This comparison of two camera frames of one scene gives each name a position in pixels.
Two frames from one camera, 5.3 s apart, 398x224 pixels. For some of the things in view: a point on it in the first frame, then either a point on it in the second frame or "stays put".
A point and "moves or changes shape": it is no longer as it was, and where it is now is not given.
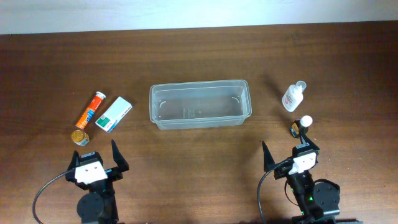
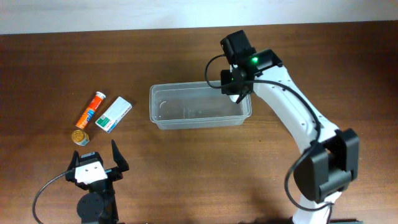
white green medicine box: [113, 115] stays put
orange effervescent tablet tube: [98, 98] stays put
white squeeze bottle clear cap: [293, 96] moves or changes shape
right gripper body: [280, 172] to [241, 94]
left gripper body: [112, 172] stays put
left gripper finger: [75, 162] stays put
